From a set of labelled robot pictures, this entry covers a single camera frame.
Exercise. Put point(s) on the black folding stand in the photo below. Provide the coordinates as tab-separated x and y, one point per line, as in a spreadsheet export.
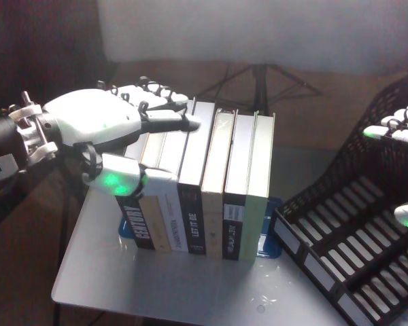
260	85

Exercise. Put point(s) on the beige spine book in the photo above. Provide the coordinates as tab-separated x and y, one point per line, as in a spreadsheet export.
158	224

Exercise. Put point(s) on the cream yellow book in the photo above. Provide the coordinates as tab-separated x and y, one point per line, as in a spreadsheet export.
212	224

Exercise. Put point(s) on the white backdrop cloth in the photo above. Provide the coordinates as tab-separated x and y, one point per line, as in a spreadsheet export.
258	30

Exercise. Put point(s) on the pale green book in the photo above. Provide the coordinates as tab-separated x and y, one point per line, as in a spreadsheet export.
255	231

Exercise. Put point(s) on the white spine book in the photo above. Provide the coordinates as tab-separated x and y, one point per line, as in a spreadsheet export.
175	220

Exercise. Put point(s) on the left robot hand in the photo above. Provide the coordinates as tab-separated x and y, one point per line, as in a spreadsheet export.
88	119

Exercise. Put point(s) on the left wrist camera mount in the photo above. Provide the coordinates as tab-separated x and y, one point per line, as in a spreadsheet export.
0	168

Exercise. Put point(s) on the black mesh file tray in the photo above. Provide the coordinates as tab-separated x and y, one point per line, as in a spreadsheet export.
326	237

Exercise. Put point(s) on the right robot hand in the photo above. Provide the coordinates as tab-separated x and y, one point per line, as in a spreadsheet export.
394	125

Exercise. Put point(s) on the blue bookend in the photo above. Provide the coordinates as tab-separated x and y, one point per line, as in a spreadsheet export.
270	244

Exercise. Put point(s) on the black Century book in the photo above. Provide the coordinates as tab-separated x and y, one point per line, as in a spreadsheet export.
136	224

